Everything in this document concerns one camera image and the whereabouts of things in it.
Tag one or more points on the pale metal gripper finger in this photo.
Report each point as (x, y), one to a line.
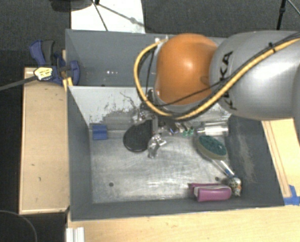
(161, 142)
(151, 150)

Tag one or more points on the black round disc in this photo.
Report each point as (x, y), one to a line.
(135, 140)

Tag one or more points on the grey metal bin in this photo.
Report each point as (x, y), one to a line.
(144, 170)

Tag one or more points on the green dish brush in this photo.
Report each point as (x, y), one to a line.
(212, 146)

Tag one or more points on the blue sponge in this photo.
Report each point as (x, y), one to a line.
(99, 132)

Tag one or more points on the purple and white stapler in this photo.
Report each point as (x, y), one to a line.
(211, 193)

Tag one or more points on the small toy figure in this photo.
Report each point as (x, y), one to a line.
(235, 184)

